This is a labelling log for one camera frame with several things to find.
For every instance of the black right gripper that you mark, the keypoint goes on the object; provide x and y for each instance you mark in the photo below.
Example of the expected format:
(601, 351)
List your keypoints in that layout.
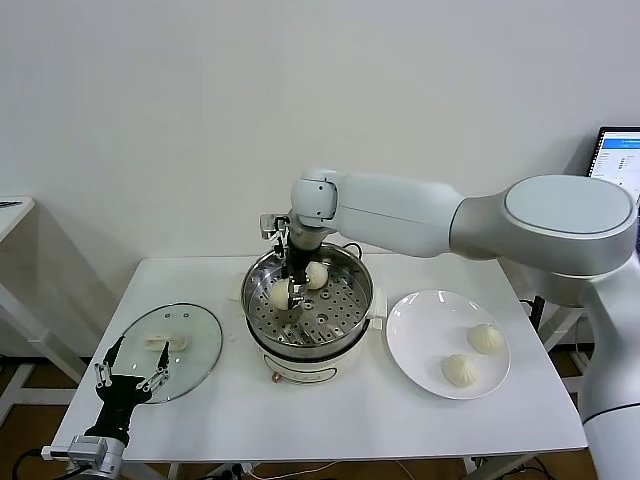
(298, 262)

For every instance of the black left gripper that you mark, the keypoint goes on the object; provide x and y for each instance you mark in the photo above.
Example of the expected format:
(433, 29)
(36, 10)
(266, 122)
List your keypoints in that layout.
(120, 397)

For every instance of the white steamed baozi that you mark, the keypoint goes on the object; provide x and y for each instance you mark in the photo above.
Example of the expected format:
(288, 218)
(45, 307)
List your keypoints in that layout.
(317, 276)
(457, 370)
(280, 296)
(485, 338)

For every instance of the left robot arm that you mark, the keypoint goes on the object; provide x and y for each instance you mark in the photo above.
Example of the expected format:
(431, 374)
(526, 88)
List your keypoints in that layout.
(112, 457)

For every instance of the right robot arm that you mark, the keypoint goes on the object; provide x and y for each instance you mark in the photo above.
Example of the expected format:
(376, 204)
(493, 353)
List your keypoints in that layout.
(400, 220)

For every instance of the stainless steel steamer basket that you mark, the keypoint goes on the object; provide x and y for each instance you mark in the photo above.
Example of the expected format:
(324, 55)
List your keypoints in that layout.
(330, 325)

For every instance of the white electric cooker base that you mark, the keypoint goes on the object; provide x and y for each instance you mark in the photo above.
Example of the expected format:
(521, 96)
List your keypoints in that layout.
(300, 372)

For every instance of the white round plate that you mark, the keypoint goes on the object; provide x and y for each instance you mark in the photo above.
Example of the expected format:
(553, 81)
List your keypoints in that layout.
(415, 350)

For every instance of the white power strip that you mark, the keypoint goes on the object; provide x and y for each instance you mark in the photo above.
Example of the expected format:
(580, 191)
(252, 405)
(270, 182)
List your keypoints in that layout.
(235, 470)

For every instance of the white side table with tool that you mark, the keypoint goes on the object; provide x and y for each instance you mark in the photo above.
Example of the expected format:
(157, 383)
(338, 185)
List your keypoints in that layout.
(20, 215)

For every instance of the thin pen-like tool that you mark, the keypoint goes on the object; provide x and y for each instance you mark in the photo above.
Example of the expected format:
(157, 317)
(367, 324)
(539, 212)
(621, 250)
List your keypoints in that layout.
(10, 203)

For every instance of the white side table with laptop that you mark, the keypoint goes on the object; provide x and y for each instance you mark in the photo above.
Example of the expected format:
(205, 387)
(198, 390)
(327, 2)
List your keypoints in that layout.
(562, 332)

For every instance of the grey open laptop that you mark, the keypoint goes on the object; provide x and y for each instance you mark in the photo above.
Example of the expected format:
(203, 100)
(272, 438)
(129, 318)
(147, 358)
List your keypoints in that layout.
(620, 155)

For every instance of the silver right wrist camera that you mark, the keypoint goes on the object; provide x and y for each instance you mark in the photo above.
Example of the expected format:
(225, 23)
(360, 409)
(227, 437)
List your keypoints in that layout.
(272, 226)

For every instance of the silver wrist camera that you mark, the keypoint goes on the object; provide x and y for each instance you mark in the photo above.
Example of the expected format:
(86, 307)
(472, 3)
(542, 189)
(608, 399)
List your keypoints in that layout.
(272, 226)
(87, 447)

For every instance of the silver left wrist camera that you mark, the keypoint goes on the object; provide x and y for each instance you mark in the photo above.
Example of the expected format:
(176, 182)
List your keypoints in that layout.
(87, 447)

